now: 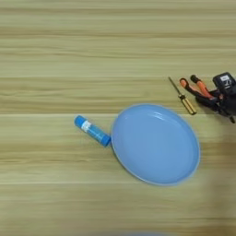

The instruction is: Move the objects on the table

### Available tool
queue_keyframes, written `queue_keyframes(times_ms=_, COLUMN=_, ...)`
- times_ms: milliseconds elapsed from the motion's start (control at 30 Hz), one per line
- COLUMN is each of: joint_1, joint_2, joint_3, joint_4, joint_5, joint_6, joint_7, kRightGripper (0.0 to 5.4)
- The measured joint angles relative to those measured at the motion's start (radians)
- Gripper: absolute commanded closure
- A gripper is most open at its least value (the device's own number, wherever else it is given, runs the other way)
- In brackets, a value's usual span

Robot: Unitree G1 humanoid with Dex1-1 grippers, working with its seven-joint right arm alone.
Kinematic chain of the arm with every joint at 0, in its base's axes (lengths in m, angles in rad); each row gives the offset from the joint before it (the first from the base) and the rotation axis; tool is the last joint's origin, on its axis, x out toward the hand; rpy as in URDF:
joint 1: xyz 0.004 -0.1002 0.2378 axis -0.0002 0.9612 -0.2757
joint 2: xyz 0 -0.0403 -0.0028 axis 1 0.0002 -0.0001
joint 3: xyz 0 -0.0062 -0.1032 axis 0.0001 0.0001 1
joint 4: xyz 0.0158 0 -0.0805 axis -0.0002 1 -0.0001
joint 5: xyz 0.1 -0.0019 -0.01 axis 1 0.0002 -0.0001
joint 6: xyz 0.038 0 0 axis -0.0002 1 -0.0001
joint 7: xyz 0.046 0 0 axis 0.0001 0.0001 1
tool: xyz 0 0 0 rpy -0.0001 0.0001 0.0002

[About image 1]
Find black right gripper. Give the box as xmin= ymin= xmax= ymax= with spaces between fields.
xmin=195 ymin=91 xmax=236 ymax=118

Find yellow black handled screwdriver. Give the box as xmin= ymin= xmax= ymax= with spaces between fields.
xmin=168 ymin=77 xmax=198 ymax=116

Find round blue plate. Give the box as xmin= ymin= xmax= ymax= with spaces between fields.
xmin=110 ymin=103 xmax=201 ymax=186

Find orange black pliers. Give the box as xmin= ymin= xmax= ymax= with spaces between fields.
xmin=179 ymin=74 xmax=236 ymax=124

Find black box with white label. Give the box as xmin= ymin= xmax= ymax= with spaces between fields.
xmin=212 ymin=71 xmax=236 ymax=96

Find blue glue stick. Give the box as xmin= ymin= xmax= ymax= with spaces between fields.
xmin=74 ymin=114 xmax=112 ymax=148

